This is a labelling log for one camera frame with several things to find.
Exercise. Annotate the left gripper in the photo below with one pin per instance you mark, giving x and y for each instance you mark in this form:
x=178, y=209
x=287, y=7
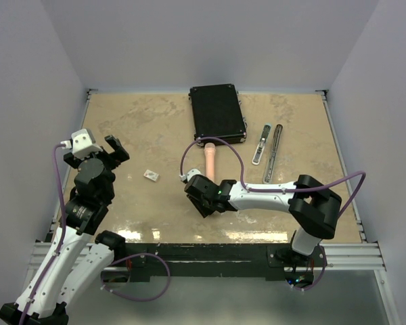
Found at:
x=117, y=156

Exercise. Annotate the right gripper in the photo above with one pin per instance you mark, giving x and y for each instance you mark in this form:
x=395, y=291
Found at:
x=204, y=211

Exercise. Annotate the small white card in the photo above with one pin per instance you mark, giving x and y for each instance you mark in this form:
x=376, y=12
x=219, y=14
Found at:
x=153, y=176

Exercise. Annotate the light blue stapler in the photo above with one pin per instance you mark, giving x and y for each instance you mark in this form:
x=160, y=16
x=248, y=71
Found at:
x=261, y=144

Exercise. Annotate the grey stapler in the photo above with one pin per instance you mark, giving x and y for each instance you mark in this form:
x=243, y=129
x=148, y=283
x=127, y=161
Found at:
x=270, y=166

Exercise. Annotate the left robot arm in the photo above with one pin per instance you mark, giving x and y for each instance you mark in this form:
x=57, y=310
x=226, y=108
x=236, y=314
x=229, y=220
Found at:
x=61, y=278

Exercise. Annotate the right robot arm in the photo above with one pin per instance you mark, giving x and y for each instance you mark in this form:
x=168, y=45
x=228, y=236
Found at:
x=165, y=195

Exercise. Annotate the pink toy microphone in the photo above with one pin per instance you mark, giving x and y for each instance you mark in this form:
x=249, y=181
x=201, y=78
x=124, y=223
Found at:
x=210, y=153

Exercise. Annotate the black base bar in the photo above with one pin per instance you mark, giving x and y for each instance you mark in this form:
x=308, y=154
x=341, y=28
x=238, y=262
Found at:
x=272, y=262

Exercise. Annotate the black hard case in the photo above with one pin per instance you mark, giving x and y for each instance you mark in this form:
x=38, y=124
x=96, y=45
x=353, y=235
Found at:
x=217, y=113

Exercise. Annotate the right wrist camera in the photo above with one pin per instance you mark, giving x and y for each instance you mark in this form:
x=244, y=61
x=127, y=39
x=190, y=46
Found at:
x=187, y=176

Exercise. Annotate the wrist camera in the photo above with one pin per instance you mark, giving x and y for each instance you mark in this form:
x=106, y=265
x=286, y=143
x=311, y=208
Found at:
x=84, y=143
x=187, y=176

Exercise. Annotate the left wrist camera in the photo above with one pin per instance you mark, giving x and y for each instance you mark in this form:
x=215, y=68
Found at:
x=84, y=143

